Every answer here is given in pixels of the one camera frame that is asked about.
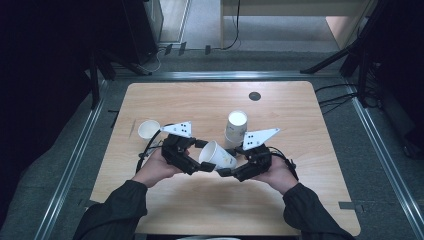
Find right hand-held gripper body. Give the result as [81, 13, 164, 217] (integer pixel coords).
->
[234, 127, 281, 183]

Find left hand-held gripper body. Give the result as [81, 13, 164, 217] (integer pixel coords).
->
[160, 121, 202, 176]

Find white paper cup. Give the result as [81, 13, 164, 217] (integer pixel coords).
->
[225, 110, 249, 141]
[137, 119, 162, 141]
[223, 133, 244, 150]
[198, 140, 238, 171]

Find person's right hand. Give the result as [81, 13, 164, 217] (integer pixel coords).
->
[253, 154, 300, 197]

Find person's left hand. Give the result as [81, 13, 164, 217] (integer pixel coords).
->
[131, 148, 188, 189]

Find black tape strip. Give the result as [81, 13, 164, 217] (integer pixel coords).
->
[107, 109, 120, 129]

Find grey tape piece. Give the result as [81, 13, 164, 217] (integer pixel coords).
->
[338, 200, 365, 214]

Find black stand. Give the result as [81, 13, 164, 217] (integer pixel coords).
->
[299, 0, 384, 108]
[87, 49, 153, 111]

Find black cabinet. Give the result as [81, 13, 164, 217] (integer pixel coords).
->
[120, 0, 164, 66]

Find dark curtain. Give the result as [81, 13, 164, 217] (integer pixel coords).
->
[0, 0, 101, 228]
[376, 0, 424, 161]

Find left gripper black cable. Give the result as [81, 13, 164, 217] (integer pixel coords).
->
[134, 128, 168, 174]

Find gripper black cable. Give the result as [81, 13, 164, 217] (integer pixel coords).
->
[268, 146, 300, 183]
[134, 128, 168, 174]

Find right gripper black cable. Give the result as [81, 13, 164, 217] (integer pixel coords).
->
[268, 146, 300, 183]

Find metal floor rail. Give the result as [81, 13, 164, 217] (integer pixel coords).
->
[33, 79, 108, 240]
[346, 79, 424, 240]
[113, 70, 341, 82]

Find white floor cable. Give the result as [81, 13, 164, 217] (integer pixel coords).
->
[139, 46, 168, 74]

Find black floor cables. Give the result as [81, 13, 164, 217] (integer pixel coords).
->
[314, 83, 381, 116]

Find black hanging cable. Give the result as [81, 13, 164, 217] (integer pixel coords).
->
[221, 0, 242, 51]

